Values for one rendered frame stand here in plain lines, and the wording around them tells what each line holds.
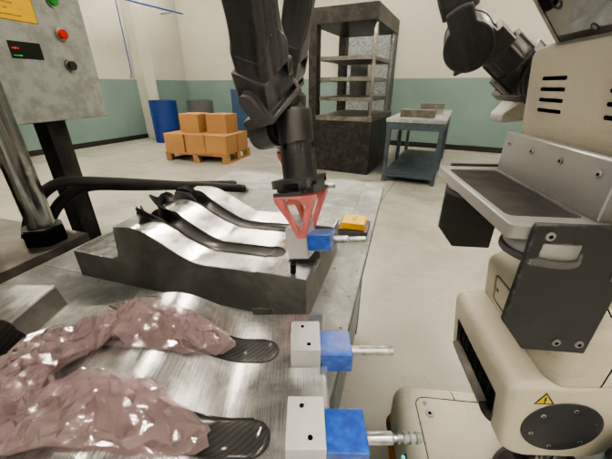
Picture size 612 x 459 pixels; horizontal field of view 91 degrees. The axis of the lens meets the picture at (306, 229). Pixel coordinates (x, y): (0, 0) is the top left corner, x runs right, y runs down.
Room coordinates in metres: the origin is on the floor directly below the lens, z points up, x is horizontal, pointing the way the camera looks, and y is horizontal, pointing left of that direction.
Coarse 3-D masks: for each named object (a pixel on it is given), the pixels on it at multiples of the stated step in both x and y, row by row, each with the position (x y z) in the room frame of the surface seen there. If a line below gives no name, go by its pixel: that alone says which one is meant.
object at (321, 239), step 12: (288, 228) 0.46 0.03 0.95; (300, 228) 0.46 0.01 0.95; (312, 228) 0.49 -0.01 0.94; (288, 240) 0.46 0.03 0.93; (300, 240) 0.45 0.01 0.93; (312, 240) 0.45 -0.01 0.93; (324, 240) 0.44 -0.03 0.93; (336, 240) 0.45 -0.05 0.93; (348, 240) 0.45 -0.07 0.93; (360, 240) 0.44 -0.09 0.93; (288, 252) 0.45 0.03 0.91; (300, 252) 0.45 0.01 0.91; (312, 252) 0.47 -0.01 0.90
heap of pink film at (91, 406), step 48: (48, 336) 0.27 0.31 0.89; (96, 336) 0.27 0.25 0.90; (144, 336) 0.26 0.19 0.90; (192, 336) 0.27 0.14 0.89; (0, 384) 0.20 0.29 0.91; (48, 384) 0.20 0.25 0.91; (96, 384) 0.19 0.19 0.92; (144, 384) 0.20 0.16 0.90; (0, 432) 0.16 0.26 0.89; (48, 432) 0.15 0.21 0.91; (96, 432) 0.15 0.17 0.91; (144, 432) 0.16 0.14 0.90; (192, 432) 0.17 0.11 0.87
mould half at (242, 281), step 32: (224, 192) 0.72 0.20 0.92; (128, 224) 0.51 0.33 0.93; (160, 224) 0.52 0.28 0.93; (224, 224) 0.60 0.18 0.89; (320, 224) 0.60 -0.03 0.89; (96, 256) 0.52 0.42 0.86; (128, 256) 0.50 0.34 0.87; (160, 256) 0.48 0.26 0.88; (192, 256) 0.47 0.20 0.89; (224, 256) 0.48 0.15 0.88; (256, 256) 0.47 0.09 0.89; (288, 256) 0.47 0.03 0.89; (160, 288) 0.48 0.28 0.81; (192, 288) 0.46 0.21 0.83; (224, 288) 0.44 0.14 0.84; (256, 288) 0.42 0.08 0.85; (288, 288) 0.40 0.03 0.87; (320, 288) 0.48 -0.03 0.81
